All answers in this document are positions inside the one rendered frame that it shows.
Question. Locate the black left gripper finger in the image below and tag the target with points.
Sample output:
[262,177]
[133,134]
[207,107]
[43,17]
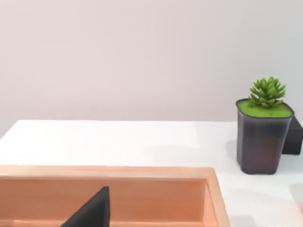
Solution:
[97,210]

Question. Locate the shallow salmon-coloured box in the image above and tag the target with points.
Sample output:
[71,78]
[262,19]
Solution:
[151,194]

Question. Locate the dark grey plant pot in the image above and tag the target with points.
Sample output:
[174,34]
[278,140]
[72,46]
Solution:
[260,139]

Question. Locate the black block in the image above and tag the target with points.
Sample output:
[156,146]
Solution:
[293,139]

